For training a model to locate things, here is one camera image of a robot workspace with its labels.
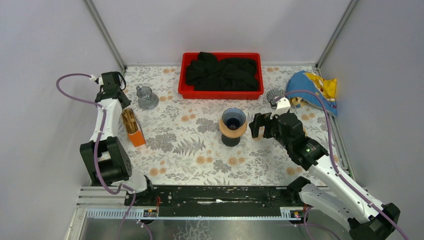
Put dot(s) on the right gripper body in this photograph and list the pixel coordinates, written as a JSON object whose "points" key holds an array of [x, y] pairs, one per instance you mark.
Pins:
{"points": [[282, 140]]}

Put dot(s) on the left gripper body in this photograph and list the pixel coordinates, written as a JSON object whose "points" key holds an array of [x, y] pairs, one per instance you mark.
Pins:
{"points": [[110, 96]]}

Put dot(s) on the blue glass dripper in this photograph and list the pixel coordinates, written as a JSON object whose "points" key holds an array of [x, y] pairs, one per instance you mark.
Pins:
{"points": [[233, 118]]}

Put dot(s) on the wooden ring holder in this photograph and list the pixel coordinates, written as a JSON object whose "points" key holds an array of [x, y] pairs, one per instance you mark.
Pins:
{"points": [[232, 133]]}

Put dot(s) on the orange coffee filter box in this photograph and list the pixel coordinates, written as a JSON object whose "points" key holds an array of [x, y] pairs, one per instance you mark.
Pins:
{"points": [[137, 138]]}

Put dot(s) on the dark red glass carafe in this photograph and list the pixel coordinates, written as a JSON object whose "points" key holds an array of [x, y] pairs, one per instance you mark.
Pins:
{"points": [[230, 142]]}

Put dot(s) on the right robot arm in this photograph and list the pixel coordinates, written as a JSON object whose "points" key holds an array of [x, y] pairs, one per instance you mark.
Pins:
{"points": [[361, 214]]}

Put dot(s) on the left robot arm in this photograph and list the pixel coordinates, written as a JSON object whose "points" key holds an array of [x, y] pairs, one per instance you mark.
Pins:
{"points": [[104, 156]]}

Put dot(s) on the grey glass dripper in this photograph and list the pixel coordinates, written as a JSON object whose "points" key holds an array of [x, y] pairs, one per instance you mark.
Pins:
{"points": [[272, 94]]}

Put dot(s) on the clear glass carafe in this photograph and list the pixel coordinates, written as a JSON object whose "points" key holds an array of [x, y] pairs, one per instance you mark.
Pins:
{"points": [[147, 99]]}

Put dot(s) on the blue and yellow cloth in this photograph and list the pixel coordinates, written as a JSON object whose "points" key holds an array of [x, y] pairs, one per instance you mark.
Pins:
{"points": [[306, 87]]}

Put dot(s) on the black cloth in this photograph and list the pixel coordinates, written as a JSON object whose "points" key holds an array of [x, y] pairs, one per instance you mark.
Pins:
{"points": [[233, 74]]}

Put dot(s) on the red plastic bin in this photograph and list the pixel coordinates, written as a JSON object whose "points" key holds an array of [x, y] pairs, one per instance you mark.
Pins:
{"points": [[188, 91]]}

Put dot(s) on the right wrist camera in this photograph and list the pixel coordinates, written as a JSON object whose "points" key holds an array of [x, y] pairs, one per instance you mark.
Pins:
{"points": [[281, 105]]}

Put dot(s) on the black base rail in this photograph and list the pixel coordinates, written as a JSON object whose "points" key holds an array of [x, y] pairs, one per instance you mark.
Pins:
{"points": [[219, 202]]}

